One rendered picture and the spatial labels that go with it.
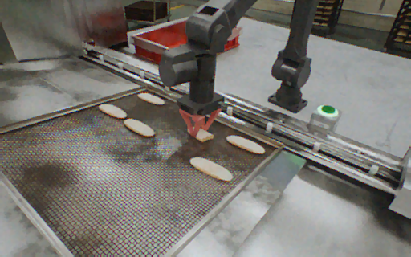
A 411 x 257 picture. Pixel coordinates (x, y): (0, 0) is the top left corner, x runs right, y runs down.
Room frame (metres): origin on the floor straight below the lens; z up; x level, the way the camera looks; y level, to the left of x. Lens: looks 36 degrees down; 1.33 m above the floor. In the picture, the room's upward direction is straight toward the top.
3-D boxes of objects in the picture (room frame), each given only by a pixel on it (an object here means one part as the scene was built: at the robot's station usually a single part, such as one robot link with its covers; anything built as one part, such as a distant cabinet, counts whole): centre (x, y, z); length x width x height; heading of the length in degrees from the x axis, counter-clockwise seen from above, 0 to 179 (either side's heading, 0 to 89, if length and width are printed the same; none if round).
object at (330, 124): (0.64, -0.37, 0.84); 0.08 x 0.08 x 0.11; 52
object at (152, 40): (1.32, 0.07, 0.87); 0.49 x 0.34 x 0.10; 138
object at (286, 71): (0.79, -0.30, 0.94); 0.09 x 0.05 x 0.10; 132
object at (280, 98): (0.81, -0.31, 0.86); 0.12 x 0.09 x 0.08; 44
